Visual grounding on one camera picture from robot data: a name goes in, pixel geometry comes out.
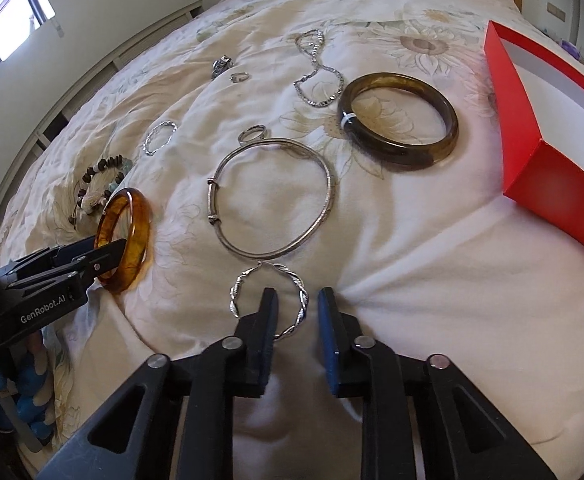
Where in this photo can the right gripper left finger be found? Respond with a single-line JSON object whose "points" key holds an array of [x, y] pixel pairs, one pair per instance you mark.
{"points": [[174, 418]]}

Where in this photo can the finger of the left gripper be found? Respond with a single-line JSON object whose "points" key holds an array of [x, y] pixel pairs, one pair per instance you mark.
{"points": [[46, 259], [66, 283]]}

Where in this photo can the dark olive jade bangle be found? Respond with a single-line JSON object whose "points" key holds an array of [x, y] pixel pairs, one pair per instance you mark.
{"points": [[398, 121]]}

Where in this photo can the twisted silver bangle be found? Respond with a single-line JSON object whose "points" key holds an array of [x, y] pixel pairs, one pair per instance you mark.
{"points": [[282, 269]]}

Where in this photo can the amber resin bangle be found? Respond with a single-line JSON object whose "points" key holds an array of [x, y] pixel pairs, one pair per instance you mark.
{"points": [[132, 202]]}

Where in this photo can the blue gloved left hand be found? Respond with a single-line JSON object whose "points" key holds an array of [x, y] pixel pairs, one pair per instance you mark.
{"points": [[26, 387]]}

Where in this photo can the low white wall cabinet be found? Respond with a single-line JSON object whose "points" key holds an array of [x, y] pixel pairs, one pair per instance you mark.
{"points": [[85, 87]]}

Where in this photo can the red jewelry box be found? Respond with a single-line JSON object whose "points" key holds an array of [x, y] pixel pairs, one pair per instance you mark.
{"points": [[540, 103]]}

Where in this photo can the large thin silver bangle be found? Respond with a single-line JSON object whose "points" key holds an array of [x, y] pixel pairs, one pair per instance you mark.
{"points": [[267, 197]]}

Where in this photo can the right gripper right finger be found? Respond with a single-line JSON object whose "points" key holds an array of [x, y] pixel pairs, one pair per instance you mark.
{"points": [[419, 412]]}

